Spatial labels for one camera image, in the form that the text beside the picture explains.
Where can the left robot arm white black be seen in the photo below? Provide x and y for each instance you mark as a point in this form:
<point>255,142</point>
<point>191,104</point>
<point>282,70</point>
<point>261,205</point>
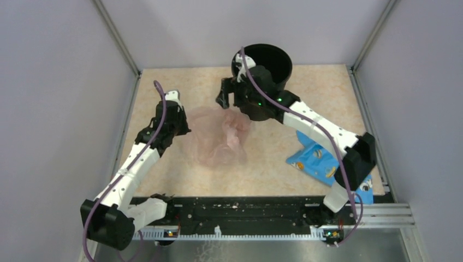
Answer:
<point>109,219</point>

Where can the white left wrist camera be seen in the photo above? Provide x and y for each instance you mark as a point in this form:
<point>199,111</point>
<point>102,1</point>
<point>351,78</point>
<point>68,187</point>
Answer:
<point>174,95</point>

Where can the translucent pink trash bag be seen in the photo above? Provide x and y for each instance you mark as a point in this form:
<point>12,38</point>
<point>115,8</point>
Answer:
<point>217,136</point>

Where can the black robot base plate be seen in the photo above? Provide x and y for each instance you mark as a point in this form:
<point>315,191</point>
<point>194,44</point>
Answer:
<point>273,215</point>

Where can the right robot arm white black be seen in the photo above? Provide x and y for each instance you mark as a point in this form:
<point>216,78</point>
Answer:
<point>357,153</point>

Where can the black plastic trash bin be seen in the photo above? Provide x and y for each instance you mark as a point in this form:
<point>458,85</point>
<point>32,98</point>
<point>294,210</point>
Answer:
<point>273,68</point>

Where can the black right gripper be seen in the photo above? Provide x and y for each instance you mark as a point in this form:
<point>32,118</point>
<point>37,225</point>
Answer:
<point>228,86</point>

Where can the blue cartoon printed bag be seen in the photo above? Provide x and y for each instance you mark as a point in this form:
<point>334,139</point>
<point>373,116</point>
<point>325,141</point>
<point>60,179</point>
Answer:
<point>315,161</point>

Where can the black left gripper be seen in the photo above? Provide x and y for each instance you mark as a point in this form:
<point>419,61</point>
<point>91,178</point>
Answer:
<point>185,128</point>

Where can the white slotted cable duct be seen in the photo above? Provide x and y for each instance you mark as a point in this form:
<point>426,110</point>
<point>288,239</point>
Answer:
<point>157,234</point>

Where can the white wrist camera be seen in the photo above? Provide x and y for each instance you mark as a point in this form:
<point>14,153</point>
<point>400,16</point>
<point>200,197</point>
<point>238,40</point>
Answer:
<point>243,63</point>
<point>174,95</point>

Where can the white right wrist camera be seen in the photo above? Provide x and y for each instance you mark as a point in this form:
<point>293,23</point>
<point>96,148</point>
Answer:
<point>243,63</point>

